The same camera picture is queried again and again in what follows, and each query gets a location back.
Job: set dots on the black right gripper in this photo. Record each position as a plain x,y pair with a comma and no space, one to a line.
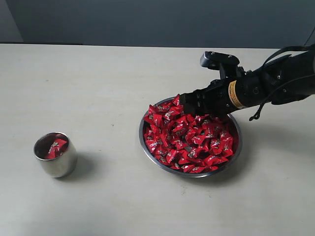
225,96

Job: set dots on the steel cup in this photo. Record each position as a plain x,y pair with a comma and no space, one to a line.
64,164

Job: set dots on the pile of red candies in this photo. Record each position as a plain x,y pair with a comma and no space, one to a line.
187,145

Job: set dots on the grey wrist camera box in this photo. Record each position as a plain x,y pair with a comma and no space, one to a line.
227,65

